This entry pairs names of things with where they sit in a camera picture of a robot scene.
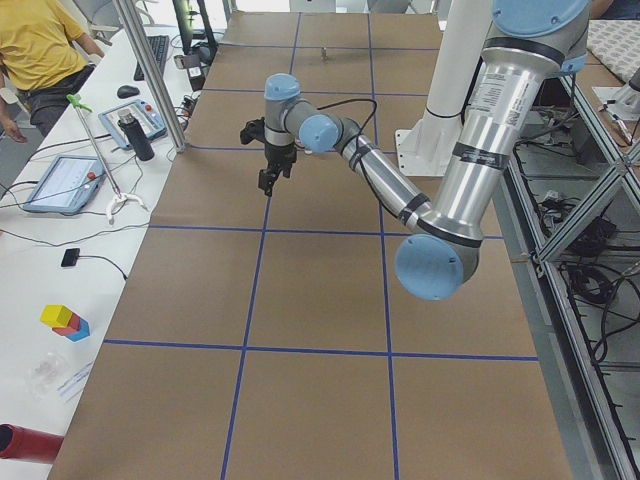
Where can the black water bottle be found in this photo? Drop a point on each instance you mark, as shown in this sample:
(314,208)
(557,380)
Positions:
(135,135)

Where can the yellow red blue block stack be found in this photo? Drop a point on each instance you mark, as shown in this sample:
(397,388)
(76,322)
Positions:
(64,322)

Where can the red cylinder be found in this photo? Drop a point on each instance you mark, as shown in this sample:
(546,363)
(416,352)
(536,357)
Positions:
(24,444)

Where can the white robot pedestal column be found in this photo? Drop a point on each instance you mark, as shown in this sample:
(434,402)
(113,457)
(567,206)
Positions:
(425,150)

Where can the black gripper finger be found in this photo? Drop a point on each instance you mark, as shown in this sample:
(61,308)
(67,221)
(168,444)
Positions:
(266,181)

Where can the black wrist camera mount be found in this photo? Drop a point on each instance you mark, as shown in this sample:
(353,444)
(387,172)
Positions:
(254,130)

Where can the person in yellow shirt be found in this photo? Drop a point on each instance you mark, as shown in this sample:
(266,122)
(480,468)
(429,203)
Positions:
(40,44)

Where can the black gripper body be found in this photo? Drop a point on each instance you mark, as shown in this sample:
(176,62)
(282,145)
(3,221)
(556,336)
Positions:
(278,156)

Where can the black computer mouse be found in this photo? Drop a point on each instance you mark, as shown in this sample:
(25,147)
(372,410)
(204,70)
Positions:
(127,91)

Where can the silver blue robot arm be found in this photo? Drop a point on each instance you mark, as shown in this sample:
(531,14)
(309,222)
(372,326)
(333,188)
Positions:
(527,43)

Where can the grabber reacher tool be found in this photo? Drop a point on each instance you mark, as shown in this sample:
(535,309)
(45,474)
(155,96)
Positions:
(119,198)

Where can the near blue teach pendant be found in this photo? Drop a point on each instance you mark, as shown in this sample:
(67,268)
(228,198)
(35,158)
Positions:
(67,186)

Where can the aluminium frame post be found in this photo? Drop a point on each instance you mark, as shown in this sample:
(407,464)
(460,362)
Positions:
(155,82)

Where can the small black square sensor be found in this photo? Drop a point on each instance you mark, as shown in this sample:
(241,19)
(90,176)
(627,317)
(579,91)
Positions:
(70,257)

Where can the clear plastic bag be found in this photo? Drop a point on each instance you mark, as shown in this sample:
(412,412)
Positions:
(45,373)

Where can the black keyboard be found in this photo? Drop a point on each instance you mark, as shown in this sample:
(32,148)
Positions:
(159,46)

